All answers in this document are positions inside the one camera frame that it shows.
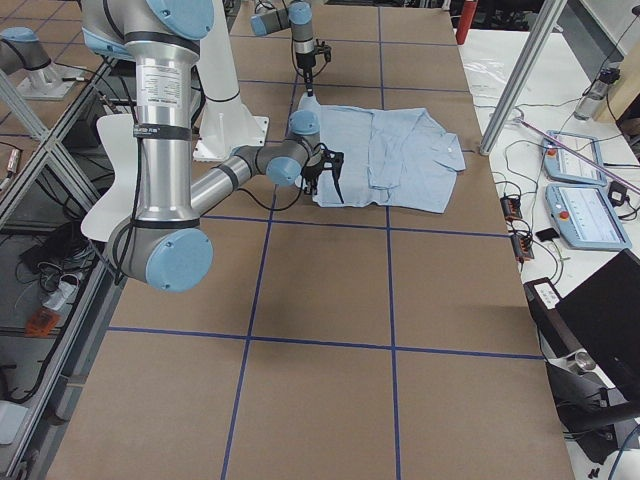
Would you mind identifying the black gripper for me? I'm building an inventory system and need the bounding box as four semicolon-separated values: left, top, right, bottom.
301;158;325;196
294;51;316;97

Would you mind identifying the light blue button-up shirt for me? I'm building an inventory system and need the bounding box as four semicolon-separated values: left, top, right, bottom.
298;95;466;214

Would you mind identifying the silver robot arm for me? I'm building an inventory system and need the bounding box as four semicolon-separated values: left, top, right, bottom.
81;1;331;292
251;1;317;96

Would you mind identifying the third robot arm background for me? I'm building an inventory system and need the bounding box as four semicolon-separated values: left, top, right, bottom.
1;27;85;100

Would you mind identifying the red cylinder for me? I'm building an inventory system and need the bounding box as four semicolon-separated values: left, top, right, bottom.
456;0;478;45

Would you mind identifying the clear plastic bag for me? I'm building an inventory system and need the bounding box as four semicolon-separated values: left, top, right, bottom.
463;59;507;98

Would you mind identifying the white plastic chair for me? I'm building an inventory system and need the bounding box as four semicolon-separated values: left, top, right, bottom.
81;114;146;244

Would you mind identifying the far teach pendant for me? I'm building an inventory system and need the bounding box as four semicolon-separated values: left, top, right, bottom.
543;130;607;186

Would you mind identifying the teach pendant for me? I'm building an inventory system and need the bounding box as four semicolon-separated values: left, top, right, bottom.
543;130;607;186
545;183;632;251

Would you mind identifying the near teach pendant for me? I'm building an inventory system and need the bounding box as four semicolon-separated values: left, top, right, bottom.
545;183;632;251

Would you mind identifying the water bottle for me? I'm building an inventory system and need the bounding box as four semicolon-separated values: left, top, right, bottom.
573;67;620;121

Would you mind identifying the orange box under table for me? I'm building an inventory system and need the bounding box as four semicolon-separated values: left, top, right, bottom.
25;308;60;338

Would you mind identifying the black laptop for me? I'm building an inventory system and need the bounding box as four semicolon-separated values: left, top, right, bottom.
524;249;639;400

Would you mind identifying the purple reacher stick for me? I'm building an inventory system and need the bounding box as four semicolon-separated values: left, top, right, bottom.
515;118;640;194

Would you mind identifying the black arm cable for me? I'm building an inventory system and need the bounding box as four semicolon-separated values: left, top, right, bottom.
112;164;346;286

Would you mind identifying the black camera mount wrist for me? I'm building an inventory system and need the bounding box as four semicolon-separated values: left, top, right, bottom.
314;39;332;63
321;144;344;176

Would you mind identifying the white central column mount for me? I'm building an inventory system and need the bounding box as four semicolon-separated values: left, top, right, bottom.
194;0;269;162

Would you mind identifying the aluminium frame post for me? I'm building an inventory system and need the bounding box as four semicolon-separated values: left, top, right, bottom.
479;0;567;156

